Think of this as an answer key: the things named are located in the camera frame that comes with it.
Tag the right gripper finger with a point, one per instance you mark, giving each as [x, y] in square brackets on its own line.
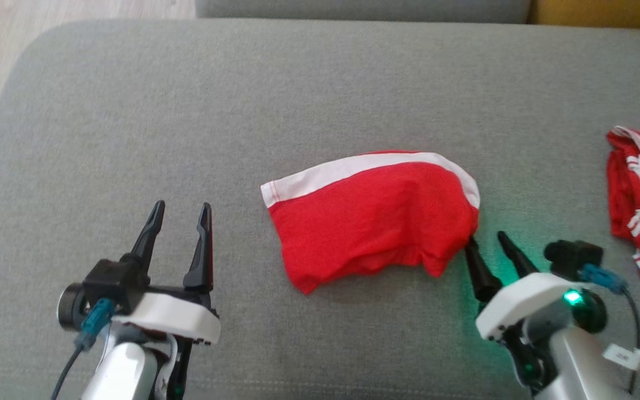
[484, 278]
[517, 258]

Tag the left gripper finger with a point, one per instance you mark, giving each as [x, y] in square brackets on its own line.
[148, 233]
[203, 255]

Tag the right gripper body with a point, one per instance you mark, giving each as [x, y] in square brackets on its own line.
[514, 305]

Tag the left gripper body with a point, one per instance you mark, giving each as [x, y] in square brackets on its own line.
[170, 316]

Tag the red shorts with white band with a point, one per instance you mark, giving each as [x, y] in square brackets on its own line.
[370, 222]

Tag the large grey sofa chaise cushion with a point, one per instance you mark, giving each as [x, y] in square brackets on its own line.
[242, 100]

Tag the large yellow sofa backrest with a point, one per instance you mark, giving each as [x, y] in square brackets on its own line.
[603, 12]

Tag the grey sofa seat cushion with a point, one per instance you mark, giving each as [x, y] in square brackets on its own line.
[364, 8]

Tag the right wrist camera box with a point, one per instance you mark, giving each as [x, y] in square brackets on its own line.
[573, 258]

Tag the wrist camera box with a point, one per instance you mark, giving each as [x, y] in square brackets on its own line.
[573, 258]
[111, 280]

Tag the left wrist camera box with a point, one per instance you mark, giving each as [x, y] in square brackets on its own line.
[111, 280]

